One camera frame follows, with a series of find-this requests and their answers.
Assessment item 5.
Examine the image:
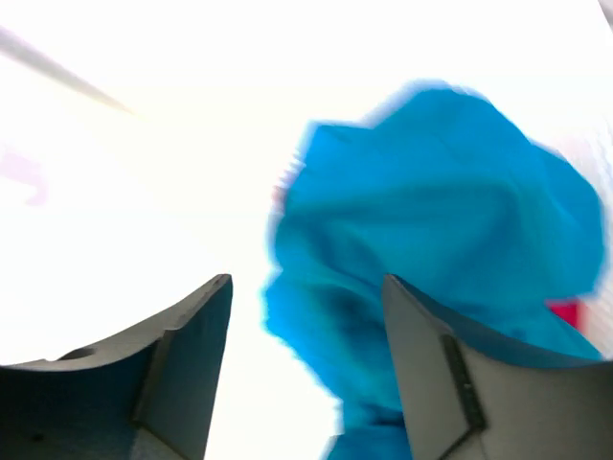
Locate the blue t shirt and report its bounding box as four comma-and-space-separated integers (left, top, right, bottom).
264, 85, 605, 459

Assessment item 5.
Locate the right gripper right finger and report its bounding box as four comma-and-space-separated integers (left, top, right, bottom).
382, 275, 612, 460

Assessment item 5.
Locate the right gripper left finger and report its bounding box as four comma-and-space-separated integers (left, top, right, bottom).
1, 274, 233, 460

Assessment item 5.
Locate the red t shirt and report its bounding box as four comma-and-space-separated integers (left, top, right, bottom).
547, 299, 583, 331

